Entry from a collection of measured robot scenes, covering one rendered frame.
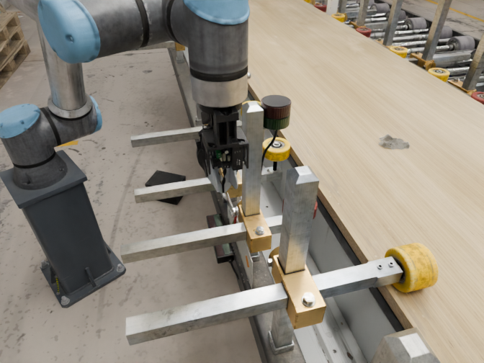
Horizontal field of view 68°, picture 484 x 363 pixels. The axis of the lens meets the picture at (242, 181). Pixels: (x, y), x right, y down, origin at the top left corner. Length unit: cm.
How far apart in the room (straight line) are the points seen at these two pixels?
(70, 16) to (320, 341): 84
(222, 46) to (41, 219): 121
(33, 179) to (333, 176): 109
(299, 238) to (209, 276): 130
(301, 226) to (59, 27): 43
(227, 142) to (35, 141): 99
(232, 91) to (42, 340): 151
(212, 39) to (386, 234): 54
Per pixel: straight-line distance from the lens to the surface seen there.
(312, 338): 97
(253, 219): 85
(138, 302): 181
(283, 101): 73
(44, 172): 153
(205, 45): 53
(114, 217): 223
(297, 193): 50
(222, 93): 55
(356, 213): 86
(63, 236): 168
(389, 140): 113
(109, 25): 57
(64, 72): 132
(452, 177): 107
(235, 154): 61
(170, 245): 82
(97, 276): 191
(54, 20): 57
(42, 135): 148
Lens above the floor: 147
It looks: 39 degrees down
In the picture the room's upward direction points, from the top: straight up
